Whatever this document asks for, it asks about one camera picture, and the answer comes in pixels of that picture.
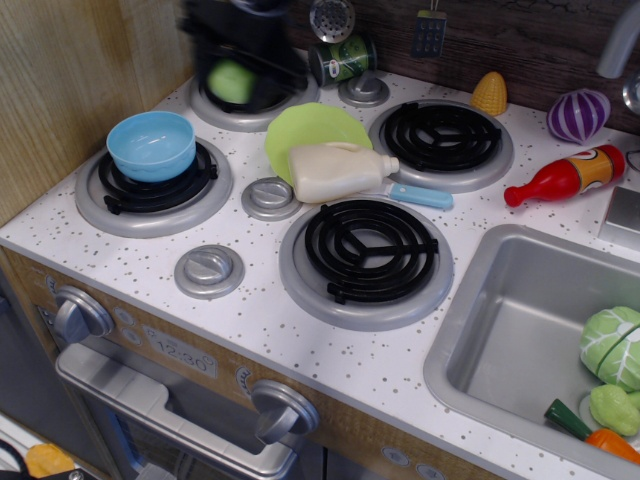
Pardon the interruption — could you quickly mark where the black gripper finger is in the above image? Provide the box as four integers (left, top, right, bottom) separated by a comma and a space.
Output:
193, 42, 223, 108
248, 52, 309, 108

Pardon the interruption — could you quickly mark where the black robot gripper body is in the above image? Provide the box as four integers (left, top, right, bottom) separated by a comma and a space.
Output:
181, 0, 300, 68

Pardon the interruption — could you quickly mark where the light blue plastic bowl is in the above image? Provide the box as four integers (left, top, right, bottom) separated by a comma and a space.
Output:
106, 111, 196, 183

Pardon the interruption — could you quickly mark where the back left stove burner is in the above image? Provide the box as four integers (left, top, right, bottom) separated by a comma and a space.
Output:
188, 74, 320, 133

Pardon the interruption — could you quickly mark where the stove burner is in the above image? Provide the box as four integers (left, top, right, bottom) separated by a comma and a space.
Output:
279, 199, 454, 332
75, 139, 233, 239
369, 100, 514, 194
188, 74, 320, 133

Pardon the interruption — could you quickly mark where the green toy food can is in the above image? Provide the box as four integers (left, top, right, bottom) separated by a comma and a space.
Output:
308, 33, 378, 87

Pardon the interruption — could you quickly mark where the light green plastic plate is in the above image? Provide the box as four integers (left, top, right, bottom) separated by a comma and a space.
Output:
264, 102, 372, 186

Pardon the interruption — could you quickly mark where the hanging silver strainer ladle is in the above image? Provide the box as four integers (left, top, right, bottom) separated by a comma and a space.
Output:
309, 0, 356, 44

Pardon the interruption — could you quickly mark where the silver stovetop knob back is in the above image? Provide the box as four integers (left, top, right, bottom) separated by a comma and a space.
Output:
338, 70, 390, 108

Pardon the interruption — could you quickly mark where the silver stovetop knob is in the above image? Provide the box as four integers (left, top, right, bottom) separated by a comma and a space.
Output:
241, 177, 302, 222
338, 70, 390, 108
174, 245, 245, 300

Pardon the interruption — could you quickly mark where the cream toy milk jug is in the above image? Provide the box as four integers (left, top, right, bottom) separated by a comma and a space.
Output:
288, 142, 400, 204

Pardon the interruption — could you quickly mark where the silver stovetop knob middle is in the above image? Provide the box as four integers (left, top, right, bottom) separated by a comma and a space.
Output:
241, 177, 302, 222

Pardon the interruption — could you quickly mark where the hanging silver slotted spatula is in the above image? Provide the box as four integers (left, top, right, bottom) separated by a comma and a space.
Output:
410, 0, 447, 58

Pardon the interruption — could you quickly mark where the front left stove burner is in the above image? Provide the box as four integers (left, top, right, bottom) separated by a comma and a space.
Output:
75, 139, 233, 239

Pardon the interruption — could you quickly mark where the back right stove burner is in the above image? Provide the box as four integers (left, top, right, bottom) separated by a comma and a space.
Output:
369, 100, 514, 194

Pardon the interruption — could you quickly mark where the front right stove burner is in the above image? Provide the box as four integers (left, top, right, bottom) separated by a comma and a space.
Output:
279, 199, 454, 332

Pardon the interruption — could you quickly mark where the silver stovetop knob front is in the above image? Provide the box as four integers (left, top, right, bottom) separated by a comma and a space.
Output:
174, 245, 245, 300

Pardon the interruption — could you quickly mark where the yellow toy corn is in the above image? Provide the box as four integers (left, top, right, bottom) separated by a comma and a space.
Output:
470, 71, 508, 116

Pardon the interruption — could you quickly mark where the left silver oven dial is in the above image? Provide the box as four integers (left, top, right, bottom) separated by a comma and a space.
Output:
53, 285, 115, 344

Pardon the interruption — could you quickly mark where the silver oven dial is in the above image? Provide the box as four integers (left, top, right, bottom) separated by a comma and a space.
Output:
251, 379, 320, 444
53, 285, 115, 344

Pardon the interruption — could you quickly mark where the purple striped toy onion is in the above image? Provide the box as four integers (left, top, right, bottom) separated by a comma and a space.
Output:
546, 89, 611, 145

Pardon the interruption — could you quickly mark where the red toy ketchup bottle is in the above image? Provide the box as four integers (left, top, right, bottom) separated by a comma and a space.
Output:
503, 145, 626, 208

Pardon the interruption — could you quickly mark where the right silver oven dial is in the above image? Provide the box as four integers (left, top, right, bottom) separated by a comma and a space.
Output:
251, 379, 320, 444

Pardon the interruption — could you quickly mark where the silver toy faucet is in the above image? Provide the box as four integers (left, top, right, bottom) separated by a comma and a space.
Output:
596, 1, 639, 115

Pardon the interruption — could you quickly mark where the silver toy sink basin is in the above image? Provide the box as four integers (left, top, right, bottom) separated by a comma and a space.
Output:
424, 225, 639, 479

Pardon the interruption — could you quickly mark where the green toy cabbage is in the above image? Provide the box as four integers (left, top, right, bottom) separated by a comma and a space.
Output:
579, 306, 639, 392

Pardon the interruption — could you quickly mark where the yellow object on floor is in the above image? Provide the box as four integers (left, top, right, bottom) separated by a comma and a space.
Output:
25, 444, 76, 479

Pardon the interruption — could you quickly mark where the orange toy carrot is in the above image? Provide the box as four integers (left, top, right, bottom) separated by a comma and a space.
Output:
544, 399, 639, 464

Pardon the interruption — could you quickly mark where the small green toy vegetable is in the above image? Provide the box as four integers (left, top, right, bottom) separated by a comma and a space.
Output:
589, 384, 639, 437

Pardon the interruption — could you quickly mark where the blue handled toy knife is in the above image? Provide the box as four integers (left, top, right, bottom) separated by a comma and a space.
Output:
367, 182, 454, 210

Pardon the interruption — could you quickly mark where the silver oven door handle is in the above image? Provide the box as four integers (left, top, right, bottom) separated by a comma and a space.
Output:
56, 344, 298, 479

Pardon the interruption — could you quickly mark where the black cable on floor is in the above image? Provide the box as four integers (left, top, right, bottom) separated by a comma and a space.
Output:
0, 439, 31, 480

